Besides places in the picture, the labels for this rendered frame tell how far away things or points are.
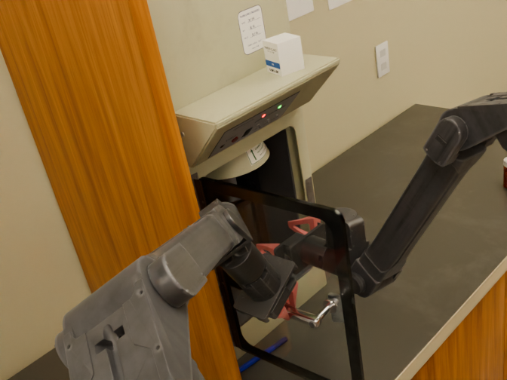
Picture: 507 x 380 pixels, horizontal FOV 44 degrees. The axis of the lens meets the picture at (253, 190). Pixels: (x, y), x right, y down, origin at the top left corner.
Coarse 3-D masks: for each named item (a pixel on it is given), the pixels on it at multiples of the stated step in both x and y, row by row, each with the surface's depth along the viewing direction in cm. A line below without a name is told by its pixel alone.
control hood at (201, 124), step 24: (264, 72) 114; (312, 72) 111; (216, 96) 108; (240, 96) 106; (264, 96) 103; (288, 96) 110; (312, 96) 123; (192, 120) 100; (216, 120) 98; (240, 120) 102; (192, 144) 104; (216, 144) 104
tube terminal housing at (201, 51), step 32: (160, 0) 98; (192, 0) 102; (224, 0) 107; (256, 0) 112; (160, 32) 99; (192, 32) 104; (224, 32) 109; (288, 32) 120; (192, 64) 105; (224, 64) 110; (256, 64) 116; (192, 96) 107; (288, 128) 131; (224, 160) 116
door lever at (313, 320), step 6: (324, 300) 102; (288, 306) 102; (324, 306) 101; (330, 306) 101; (288, 312) 101; (294, 312) 101; (300, 312) 100; (306, 312) 100; (318, 312) 100; (324, 312) 100; (330, 312) 102; (294, 318) 101; (300, 318) 100; (306, 318) 99; (312, 318) 99; (318, 318) 98; (312, 324) 98; (318, 324) 98
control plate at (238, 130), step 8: (296, 96) 113; (280, 104) 110; (288, 104) 115; (264, 112) 108; (272, 112) 112; (280, 112) 116; (248, 120) 105; (256, 120) 108; (264, 120) 112; (272, 120) 117; (232, 128) 103; (240, 128) 106; (248, 128) 110; (256, 128) 113; (224, 136) 103; (232, 136) 107; (240, 136) 111; (232, 144) 112; (216, 152) 108
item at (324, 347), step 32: (224, 192) 105; (256, 192) 100; (256, 224) 104; (288, 224) 99; (320, 224) 94; (288, 256) 103; (320, 256) 97; (320, 288) 101; (352, 288) 97; (256, 320) 118; (288, 320) 111; (352, 320) 100; (256, 352) 124; (288, 352) 116; (320, 352) 110; (352, 352) 104
